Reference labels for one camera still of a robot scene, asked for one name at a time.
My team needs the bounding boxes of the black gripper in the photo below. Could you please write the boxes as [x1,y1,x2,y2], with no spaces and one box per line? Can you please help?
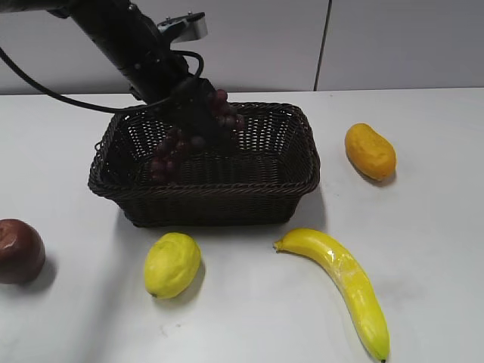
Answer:
[168,78,216,132]

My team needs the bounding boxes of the purple grape bunch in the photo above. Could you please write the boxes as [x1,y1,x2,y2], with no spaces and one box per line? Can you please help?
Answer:
[150,89,245,185]

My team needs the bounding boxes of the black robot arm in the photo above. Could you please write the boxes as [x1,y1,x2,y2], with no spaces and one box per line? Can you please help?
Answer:
[1,1,220,140]

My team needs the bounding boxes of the black wicker basket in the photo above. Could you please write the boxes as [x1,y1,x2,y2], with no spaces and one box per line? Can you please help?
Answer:
[88,102,320,228]

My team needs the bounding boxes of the yellow lemon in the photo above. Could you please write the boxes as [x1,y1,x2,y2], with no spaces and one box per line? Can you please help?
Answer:
[144,232,201,299]

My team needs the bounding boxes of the orange mango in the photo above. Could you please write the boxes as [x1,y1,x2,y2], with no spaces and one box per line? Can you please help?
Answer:
[344,123,396,182]

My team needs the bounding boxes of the dark red apple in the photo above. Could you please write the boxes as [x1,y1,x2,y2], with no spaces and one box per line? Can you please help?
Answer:
[1,219,45,285]

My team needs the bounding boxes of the yellow banana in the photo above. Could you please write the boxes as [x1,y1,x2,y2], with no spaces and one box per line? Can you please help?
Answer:
[274,228,390,362]

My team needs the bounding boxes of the black cable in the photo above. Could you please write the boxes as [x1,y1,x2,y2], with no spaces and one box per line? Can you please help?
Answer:
[0,47,205,113]

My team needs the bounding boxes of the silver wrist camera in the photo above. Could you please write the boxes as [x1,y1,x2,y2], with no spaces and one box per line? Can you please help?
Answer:
[157,12,208,43]

